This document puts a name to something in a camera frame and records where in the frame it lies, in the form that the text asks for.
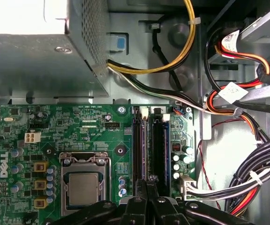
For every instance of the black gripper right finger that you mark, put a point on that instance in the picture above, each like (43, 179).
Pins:
(165, 213)

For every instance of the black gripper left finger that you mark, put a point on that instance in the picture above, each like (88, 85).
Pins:
(134, 213)

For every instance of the black RAM slot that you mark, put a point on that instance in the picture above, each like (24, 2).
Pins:
(158, 145)
(136, 145)

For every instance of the white power connector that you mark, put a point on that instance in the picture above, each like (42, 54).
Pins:
(187, 185)

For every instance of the metal socket cover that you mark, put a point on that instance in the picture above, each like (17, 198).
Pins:
(103, 182)

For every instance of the silver CPU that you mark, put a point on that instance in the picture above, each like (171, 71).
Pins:
(83, 188)

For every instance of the CPU socket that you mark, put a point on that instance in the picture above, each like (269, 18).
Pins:
(62, 211)

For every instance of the green motherboard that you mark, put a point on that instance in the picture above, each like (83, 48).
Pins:
(90, 140)

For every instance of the white zip tie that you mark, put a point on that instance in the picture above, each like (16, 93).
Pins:
(194, 21)
(256, 178)

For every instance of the white four-pin power socket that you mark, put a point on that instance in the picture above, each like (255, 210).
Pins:
(33, 137)

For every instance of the black and silver PC case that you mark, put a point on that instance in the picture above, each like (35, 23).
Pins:
(139, 42)

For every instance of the blue plastic release tab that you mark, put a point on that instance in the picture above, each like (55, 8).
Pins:
(118, 42)

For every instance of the grey power supply unit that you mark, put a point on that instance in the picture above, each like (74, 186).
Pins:
(31, 65)

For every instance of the silver metal drive cage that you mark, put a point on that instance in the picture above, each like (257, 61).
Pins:
(265, 25)

